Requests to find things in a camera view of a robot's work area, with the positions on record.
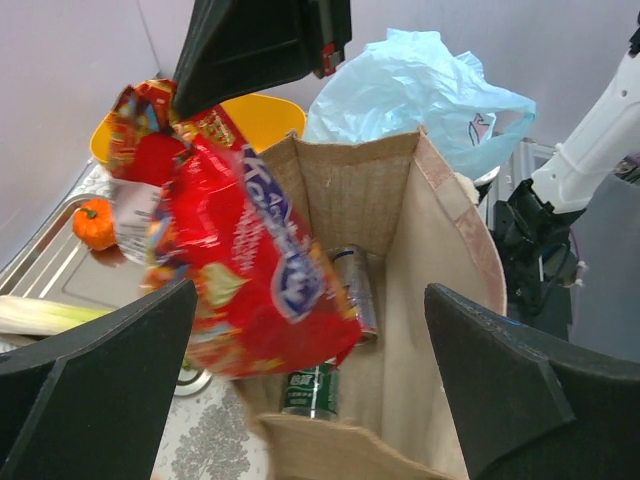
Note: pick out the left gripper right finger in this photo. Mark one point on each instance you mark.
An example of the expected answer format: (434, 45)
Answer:
(527, 405)

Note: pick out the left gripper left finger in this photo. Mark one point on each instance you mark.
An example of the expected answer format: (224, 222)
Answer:
(92, 402)

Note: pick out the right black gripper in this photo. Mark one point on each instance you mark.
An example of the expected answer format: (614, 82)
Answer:
(233, 48)

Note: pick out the white green leek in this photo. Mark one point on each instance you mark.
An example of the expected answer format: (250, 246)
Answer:
(38, 317)

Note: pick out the red cookie snack packet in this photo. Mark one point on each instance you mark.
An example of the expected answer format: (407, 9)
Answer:
(192, 200)

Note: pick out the blue cartoon plastic bag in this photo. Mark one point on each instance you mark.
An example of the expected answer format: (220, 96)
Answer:
(411, 80)

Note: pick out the small orange pumpkin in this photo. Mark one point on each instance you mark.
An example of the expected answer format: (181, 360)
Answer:
(93, 224)

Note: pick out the brown paper tote bag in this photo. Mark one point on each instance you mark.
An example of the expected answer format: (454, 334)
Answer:
(400, 201)

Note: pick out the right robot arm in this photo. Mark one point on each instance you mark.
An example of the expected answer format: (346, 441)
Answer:
(539, 213)

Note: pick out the yellow plastic basket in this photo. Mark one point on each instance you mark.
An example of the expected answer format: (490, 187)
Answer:
(256, 120)

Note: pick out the floral table mat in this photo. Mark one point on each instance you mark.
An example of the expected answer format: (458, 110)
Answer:
(205, 437)

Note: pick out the metal tray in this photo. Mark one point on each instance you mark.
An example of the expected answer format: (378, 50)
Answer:
(56, 266)

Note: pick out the green label bottle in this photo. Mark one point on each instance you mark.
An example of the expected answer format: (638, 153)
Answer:
(313, 392)

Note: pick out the grey tape roll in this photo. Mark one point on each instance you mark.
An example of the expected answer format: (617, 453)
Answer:
(477, 190)

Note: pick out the small silver bottle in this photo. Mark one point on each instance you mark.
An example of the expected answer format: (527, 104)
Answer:
(351, 265)

